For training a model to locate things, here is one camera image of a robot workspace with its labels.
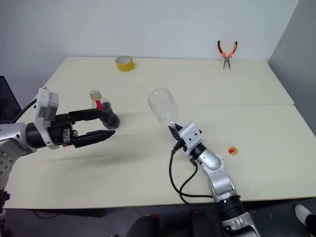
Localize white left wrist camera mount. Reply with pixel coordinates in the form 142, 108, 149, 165
33, 87, 60, 150

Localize clear plastic bottle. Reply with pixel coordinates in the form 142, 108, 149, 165
147, 88, 181, 128

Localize dark rounded shape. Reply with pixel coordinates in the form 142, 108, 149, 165
126, 214, 161, 237
189, 209, 224, 237

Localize orange and black pliers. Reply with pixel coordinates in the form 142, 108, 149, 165
217, 40, 238, 71

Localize dark laptop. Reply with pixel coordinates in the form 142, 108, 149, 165
0, 76, 23, 124

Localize dark soda bottle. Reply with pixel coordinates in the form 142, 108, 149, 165
89, 89, 121, 130

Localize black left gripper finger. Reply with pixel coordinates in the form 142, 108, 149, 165
74, 130, 116, 149
68, 108, 112, 125

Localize dark trouser leg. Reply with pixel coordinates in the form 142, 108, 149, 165
304, 213, 316, 234

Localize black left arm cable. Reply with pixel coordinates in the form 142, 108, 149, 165
9, 98, 38, 124

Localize yellow tape roll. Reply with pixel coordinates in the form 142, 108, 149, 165
115, 55, 135, 73

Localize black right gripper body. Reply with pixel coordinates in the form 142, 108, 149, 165
176, 135, 187, 152

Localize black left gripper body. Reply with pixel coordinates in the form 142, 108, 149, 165
47, 113, 79, 147

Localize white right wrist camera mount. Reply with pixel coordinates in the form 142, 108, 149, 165
179, 123, 203, 157

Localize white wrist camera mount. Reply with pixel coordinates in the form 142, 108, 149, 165
179, 123, 203, 157
33, 87, 60, 150

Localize white shoe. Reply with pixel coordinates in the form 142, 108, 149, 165
294, 204, 313, 229

